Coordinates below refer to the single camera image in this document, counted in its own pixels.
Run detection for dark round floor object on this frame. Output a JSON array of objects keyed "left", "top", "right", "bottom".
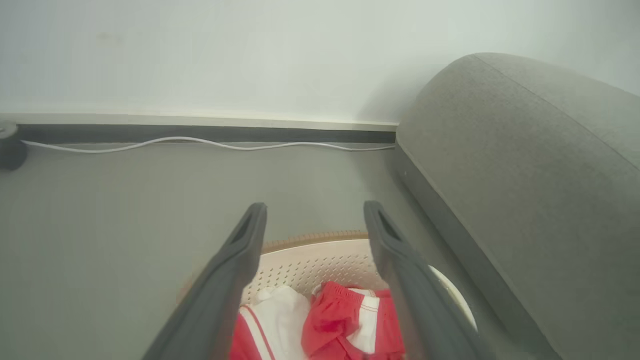
[{"left": 0, "top": 122, "right": 29, "bottom": 171}]

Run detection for red shorts with white panels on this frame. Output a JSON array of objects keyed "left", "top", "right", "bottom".
[{"left": 301, "top": 281, "right": 406, "bottom": 360}]

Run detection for dark baseboard strip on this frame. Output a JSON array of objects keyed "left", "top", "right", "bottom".
[{"left": 17, "top": 124, "right": 397, "bottom": 146}]

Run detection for grey fabric sofa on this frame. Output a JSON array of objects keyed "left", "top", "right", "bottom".
[{"left": 395, "top": 52, "right": 640, "bottom": 360}]

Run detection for cream perforated plastic laundry basket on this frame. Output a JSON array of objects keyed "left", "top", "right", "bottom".
[{"left": 177, "top": 230, "right": 478, "bottom": 360}]

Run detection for thin white floor cable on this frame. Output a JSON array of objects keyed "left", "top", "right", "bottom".
[{"left": 20, "top": 136, "right": 397, "bottom": 154}]

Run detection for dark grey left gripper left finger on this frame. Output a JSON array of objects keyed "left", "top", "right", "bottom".
[{"left": 142, "top": 202, "right": 268, "bottom": 360}]

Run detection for white garment with red stripes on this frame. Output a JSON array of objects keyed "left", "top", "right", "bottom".
[{"left": 229, "top": 285, "right": 312, "bottom": 360}]

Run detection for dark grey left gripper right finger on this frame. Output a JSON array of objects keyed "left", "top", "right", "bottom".
[{"left": 363, "top": 200, "right": 493, "bottom": 360}]

